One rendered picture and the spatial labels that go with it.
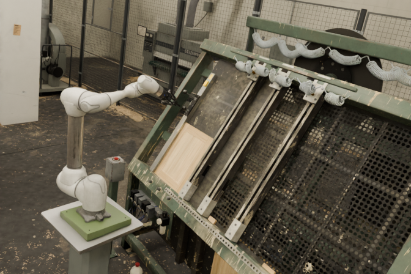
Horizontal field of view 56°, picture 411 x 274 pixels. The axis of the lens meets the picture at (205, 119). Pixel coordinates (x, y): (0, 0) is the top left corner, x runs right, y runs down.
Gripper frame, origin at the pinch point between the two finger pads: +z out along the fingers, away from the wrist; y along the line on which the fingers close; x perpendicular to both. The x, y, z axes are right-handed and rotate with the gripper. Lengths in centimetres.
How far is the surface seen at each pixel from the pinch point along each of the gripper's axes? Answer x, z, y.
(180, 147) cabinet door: 16.9, 14.0, 27.4
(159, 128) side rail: -17.4, 12.9, 24.3
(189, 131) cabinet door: 16.2, 13.6, 12.8
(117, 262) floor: -3, 43, 143
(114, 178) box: -11, -3, 79
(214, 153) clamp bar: 54, 12, 17
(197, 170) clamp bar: 52, 8, 34
